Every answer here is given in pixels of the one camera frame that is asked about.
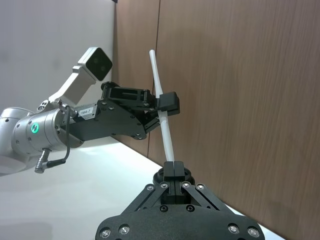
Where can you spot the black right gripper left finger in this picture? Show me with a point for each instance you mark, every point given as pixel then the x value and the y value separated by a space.
pixel 169 172

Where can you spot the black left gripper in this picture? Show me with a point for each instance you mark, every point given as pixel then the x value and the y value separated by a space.
pixel 112 122

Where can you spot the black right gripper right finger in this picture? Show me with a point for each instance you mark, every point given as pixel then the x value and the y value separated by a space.
pixel 179 172

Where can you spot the white plastic tube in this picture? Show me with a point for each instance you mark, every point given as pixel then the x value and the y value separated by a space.
pixel 154 66

